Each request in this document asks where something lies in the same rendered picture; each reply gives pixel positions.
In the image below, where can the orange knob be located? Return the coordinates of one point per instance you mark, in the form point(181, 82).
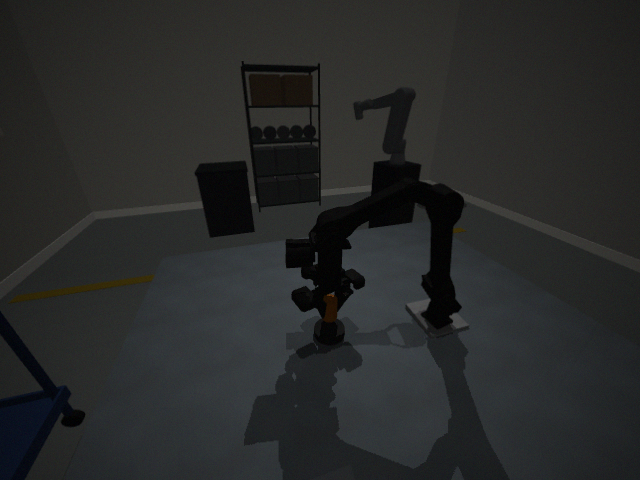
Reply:
point(331, 309)

